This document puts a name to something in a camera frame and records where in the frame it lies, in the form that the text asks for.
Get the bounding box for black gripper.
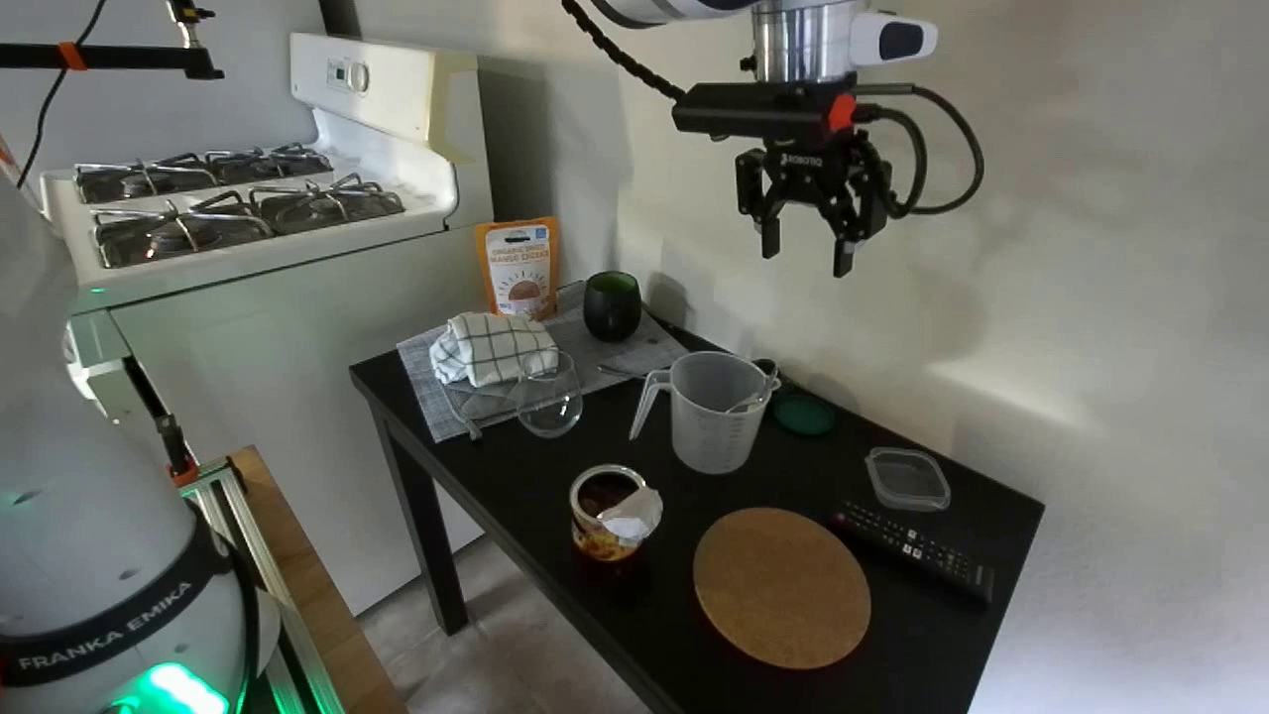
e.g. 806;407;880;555
729;126;906;283

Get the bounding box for translucent plastic measuring jar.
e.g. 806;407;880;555
622;346;785;479

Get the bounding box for clear glass cup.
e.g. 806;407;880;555
515;374;588;443

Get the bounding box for orange food cup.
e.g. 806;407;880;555
567;460;668;572

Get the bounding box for green round lid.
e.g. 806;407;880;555
769;391;836;443

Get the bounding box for dark green mug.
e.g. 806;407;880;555
580;267;647;346

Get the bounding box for orange snack bag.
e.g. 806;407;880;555
472;215;567;324

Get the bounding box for black table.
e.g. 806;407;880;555
346;313;1047;714

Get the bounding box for black remote control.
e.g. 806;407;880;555
830;496;1004;609

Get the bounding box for checkered white cloth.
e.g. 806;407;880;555
424;311;564;391

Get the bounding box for round cork mat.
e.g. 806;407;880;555
691;505;875;676

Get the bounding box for grey woven placemat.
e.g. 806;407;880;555
392;288;699;449

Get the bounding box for white gas stove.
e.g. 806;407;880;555
33;29;499;617

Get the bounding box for black stove burner grate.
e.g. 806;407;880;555
89;170;407;270
71;139;335;206

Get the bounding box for wooden board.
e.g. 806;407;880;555
226;443;407;714

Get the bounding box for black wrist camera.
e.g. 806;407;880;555
668;78;865;144

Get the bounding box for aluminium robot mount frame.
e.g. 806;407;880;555
169;460;347;714

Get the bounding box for black camera boom stand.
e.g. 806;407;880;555
0;0;231;85

